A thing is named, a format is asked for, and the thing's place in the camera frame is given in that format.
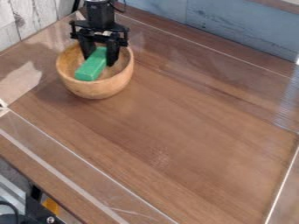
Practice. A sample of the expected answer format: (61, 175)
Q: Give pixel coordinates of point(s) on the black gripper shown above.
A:
(115, 36)

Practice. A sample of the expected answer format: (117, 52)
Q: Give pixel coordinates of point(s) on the brown wooden bowl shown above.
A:
(113, 80)

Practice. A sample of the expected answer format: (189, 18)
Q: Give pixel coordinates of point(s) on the green rectangular block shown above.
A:
(93, 66)

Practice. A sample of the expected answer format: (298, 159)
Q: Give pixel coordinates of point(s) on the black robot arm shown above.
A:
(102, 14)

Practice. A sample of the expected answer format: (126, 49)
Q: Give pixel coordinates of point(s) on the yellow label sticker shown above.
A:
(53, 206)

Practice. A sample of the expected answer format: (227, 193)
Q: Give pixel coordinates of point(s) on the clear acrylic barrier wall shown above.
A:
(194, 146)

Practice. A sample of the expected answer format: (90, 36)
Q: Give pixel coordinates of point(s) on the black metal mount with screw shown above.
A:
(38, 214)

